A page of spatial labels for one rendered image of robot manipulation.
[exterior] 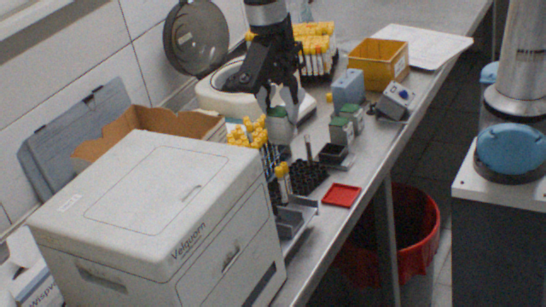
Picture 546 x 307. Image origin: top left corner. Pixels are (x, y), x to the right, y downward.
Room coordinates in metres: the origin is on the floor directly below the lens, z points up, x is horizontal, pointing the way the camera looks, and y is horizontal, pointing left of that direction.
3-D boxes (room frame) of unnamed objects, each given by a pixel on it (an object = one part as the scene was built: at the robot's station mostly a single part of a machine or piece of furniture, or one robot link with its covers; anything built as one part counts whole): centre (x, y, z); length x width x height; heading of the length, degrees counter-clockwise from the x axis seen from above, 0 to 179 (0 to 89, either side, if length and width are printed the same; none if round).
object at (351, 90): (1.43, -0.24, 0.92); 0.10 x 0.07 x 0.10; 139
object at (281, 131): (1.07, -0.04, 1.08); 0.05 x 0.04 x 0.06; 52
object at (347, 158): (1.21, -0.15, 0.89); 0.09 x 0.05 x 0.04; 54
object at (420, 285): (1.49, -0.30, 0.22); 0.38 x 0.37 x 0.44; 144
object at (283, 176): (1.13, -0.03, 0.93); 0.17 x 0.09 x 0.11; 133
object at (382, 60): (1.56, -0.35, 0.93); 0.13 x 0.13 x 0.10; 50
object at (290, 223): (0.94, 0.01, 0.92); 0.21 x 0.07 x 0.05; 144
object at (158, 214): (0.84, 0.20, 1.03); 0.31 x 0.27 x 0.30; 144
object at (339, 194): (1.07, -0.14, 0.88); 0.07 x 0.07 x 0.01; 54
